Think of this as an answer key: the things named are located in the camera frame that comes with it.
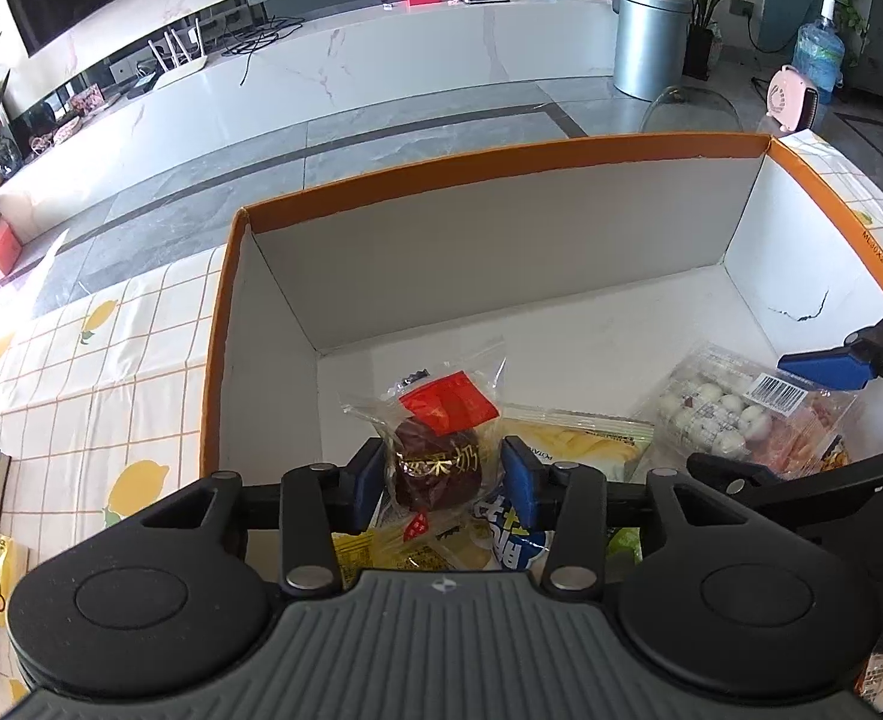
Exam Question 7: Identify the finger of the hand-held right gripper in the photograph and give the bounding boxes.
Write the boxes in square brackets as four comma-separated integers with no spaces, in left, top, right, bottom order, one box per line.
[685,439,883,511]
[777,292,883,397]

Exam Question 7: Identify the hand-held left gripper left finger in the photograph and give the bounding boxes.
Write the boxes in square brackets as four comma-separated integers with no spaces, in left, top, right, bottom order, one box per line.
[137,437,386,601]

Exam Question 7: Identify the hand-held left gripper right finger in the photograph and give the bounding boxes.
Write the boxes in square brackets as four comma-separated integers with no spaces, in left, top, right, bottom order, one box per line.
[500,437,761,605]

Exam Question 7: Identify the white blue chip packet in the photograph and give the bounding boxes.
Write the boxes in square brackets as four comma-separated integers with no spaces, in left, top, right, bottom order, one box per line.
[471,487,555,575]

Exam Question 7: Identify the clear packet of white eggs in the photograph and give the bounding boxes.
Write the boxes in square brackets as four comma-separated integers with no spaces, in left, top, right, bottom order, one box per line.
[632,343,858,477]

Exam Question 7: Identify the silver yellow chip packet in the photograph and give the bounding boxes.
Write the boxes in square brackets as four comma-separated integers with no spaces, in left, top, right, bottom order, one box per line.
[486,405,656,488]

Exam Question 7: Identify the yellow snack packet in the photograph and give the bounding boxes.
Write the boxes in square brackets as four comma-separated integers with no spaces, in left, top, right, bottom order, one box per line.
[332,517,473,590]

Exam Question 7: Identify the red white snack packet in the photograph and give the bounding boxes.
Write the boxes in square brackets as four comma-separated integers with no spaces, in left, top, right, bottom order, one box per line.
[775,401,863,482]

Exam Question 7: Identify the brown cake clear packet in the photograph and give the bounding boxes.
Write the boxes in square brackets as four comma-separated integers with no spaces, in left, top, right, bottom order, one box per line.
[340,337,506,518]

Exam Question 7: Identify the green lime snack packet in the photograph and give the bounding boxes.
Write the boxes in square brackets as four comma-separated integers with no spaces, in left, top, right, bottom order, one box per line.
[606,525,644,578]

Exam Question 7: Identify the orange cardboard box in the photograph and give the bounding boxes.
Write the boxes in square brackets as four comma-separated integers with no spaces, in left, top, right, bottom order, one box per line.
[202,131,883,593]

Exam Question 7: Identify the pink fan heater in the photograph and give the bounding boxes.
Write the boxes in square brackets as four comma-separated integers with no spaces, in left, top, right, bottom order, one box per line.
[766,65,831,132]

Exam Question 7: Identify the clear glass chair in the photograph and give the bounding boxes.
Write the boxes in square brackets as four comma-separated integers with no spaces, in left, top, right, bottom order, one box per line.
[640,84,743,134]

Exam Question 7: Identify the blue water jug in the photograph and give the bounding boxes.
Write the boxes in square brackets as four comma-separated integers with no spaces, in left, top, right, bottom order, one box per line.
[792,0,848,107]

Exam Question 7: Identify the silver trash can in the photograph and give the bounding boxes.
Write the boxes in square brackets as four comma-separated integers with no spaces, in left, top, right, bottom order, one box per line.
[612,0,693,101]

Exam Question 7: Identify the potted snake plant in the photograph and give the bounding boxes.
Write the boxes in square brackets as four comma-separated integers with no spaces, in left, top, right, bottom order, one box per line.
[647,0,776,82]

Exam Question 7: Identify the white marble television cabinet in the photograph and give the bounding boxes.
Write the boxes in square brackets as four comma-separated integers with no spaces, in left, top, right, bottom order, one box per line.
[0,0,623,241]

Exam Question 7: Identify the white router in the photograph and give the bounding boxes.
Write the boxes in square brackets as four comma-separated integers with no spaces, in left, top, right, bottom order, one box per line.
[149,19,210,91]

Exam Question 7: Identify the black cables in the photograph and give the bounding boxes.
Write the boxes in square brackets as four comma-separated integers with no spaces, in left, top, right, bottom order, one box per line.
[220,15,308,87]

